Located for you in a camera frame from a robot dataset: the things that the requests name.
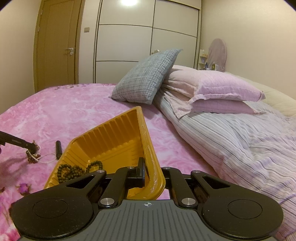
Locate grey checked pillow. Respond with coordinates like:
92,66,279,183
111,49,184,105

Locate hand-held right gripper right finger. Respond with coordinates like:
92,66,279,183
161,166,232,208

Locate flat pink pillow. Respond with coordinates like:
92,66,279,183
188,99,265,115

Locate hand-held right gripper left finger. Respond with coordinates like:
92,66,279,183
60,158,148,208

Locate cream padded headboard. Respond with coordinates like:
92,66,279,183
224,71,296,117

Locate pink floral blanket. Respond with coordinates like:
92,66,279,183
0,83,222,241

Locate large pink pillow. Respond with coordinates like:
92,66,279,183
164,65,266,103

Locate striped duvet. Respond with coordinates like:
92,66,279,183
153,88,296,205

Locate brown wooden bead necklace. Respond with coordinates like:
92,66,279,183
57,160,103,185

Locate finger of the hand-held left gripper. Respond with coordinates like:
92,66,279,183
0,130,38,151

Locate black cylinder case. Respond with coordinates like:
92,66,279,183
55,140,63,160

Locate small shelf with bottles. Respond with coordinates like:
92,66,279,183
197,49,219,71

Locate orange plastic tray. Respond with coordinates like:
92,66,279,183
43,106,166,200

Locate round mauve covered mirror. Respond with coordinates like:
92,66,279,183
208,38,227,73

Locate white panelled wardrobe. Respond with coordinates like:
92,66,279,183
94,0,202,84

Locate brown wooden door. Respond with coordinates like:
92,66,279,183
34,0,82,93

